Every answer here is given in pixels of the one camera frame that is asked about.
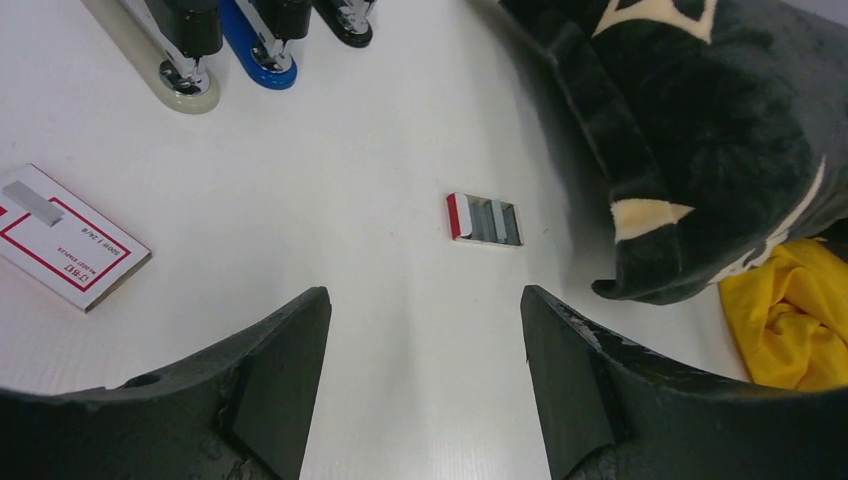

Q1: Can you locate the blue stapler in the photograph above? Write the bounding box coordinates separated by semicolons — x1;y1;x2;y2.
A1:
218;0;312;90

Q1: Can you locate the black floral plush pillow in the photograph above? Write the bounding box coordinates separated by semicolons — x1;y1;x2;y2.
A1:
503;1;847;305

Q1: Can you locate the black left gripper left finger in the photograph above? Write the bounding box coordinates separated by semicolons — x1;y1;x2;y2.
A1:
1;287;332;479

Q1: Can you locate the black stapler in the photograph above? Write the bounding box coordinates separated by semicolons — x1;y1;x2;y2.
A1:
313;0;376;48

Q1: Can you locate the red white staple box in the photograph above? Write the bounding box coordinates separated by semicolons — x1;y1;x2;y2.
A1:
1;164;153;312

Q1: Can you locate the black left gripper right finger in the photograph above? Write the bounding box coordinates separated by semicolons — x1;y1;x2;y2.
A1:
520;285;847;479

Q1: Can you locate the yellow crumpled cloth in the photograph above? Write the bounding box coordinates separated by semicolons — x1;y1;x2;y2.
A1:
718;238;847;392

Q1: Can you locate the staple box with staples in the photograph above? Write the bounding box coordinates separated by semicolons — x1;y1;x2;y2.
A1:
445;192;524;247

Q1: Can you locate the beige stapler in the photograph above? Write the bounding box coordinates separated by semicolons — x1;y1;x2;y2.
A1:
83;0;223;115

